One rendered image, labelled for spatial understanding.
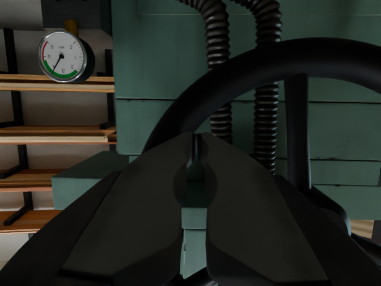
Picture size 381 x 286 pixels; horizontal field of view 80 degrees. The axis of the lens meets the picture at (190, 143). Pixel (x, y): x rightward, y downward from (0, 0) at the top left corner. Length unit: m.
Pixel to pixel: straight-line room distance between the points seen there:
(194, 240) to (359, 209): 0.28
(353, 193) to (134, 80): 0.39
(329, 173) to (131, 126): 0.32
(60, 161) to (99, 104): 0.82
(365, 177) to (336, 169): 0.05
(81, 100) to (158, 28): 2.60
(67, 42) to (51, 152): 2.83
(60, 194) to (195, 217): 0.25
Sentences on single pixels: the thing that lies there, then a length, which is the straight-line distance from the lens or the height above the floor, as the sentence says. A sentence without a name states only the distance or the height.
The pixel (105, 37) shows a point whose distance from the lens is 0.40.
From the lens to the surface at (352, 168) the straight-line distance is 0.44.
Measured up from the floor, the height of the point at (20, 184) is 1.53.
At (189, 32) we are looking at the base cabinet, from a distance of 0.37.
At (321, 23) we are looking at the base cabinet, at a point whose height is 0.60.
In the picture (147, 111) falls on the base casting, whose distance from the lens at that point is 0.37.
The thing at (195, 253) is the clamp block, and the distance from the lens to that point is 0.32.
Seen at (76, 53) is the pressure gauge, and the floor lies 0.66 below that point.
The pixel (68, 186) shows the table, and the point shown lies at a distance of 0.44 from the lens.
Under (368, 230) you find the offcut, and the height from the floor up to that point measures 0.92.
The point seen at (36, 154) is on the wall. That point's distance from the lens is 3.22.
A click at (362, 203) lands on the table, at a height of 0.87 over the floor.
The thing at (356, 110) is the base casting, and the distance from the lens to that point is 0.43.
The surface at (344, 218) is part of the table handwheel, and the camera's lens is 0.21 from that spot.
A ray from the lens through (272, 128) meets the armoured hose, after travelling 0.25.
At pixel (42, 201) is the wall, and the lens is 3.38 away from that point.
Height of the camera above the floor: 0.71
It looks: 10 degrees up
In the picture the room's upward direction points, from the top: 179 degrees counter-clockwise
